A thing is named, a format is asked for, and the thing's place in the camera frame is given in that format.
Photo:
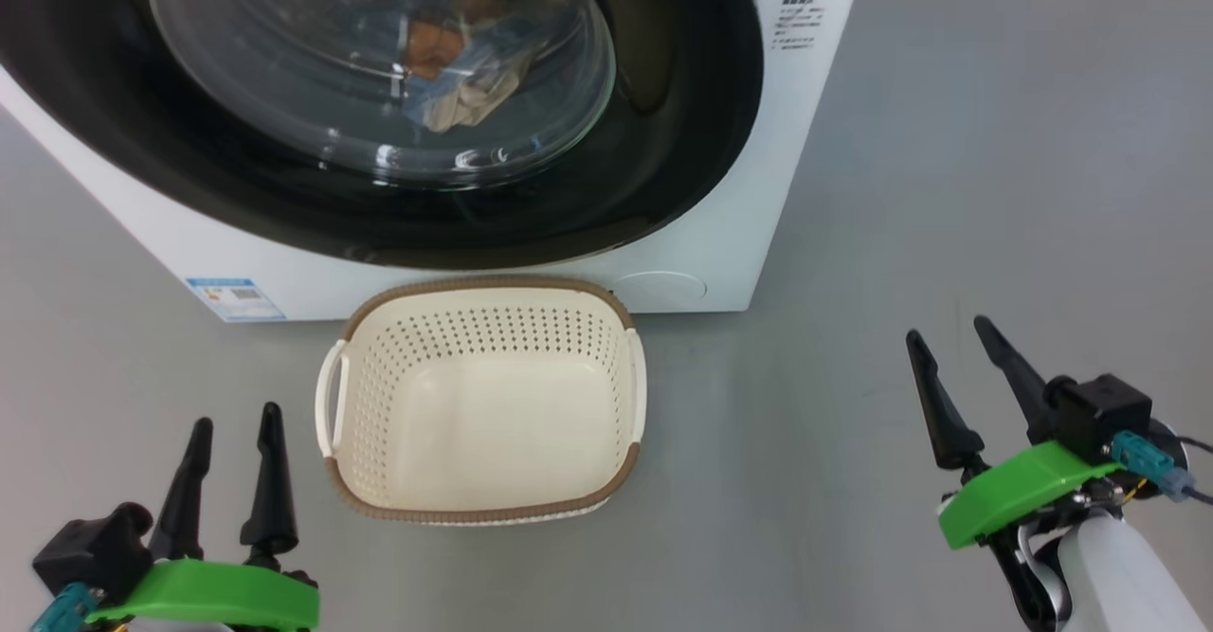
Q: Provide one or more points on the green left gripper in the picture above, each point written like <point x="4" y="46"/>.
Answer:
<point x="218" y="599"/>

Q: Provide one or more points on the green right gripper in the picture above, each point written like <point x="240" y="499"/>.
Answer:
<point x="1023" y="490"/>

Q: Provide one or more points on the black round glass washer door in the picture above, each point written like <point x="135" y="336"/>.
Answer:
<point x="663" y="139"/>

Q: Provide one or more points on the blue orange-print garment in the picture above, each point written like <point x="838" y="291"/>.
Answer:
<point x="502" y="35"/>

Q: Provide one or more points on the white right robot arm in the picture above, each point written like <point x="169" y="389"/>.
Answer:
<point x="1118" y="575"/>

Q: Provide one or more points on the white front-load washing machine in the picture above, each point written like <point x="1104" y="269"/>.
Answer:
<point x="815" y="187"/>

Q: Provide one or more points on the blue energy label sticker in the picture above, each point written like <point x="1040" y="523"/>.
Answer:
<point x="235" y="298"/>

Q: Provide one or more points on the cream perforated laundry basket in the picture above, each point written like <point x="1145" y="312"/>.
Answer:
<point x="474" y="424"/>

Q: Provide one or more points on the round white filter cover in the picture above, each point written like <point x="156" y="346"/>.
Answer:
<point x="660" y="289"/>

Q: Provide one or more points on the small printed text label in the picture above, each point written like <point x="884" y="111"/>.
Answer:
<point x="798" y="24"/>

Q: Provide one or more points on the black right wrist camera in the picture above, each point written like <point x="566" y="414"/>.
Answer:
<point x="1099" y="414"/>

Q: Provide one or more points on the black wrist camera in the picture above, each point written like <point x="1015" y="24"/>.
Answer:
<point x="1099" y="414"/>
<point x="90" y="551"/>

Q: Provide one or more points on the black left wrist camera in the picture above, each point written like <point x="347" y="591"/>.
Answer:
<point x="90" y="551"/>

